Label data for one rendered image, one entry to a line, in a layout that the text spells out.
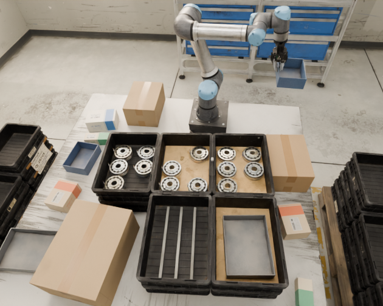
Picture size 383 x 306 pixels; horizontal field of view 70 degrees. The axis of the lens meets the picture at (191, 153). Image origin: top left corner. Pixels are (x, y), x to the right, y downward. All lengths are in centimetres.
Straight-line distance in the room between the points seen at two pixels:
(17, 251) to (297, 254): 142
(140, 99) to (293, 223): 123
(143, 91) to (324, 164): 175
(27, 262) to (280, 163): 140
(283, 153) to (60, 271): 123
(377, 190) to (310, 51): 176
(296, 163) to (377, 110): 207
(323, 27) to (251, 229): 239
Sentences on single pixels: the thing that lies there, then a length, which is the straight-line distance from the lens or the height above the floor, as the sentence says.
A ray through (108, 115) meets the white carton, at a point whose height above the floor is 79.
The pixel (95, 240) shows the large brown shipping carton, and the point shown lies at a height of 90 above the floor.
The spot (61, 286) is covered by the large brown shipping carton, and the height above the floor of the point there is 90.
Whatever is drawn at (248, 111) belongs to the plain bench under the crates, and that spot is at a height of 70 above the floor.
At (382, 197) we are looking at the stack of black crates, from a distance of 215.
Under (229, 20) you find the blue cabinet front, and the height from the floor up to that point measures 73.
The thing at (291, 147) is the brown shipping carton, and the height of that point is 86.
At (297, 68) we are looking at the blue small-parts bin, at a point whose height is 107.
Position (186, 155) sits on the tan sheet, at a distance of 160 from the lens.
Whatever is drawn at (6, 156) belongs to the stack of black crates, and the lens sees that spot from 253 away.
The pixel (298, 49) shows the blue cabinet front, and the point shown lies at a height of 44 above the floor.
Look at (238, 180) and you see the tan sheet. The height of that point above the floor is 83.
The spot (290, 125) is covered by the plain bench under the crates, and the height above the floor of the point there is 70.
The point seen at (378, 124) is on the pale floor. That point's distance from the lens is 341.
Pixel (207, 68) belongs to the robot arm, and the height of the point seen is 109.
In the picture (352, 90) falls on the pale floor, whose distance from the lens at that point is 372.
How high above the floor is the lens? 208
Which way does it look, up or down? 51 degrees down
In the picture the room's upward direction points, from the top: 4 degrees counter-clockwise
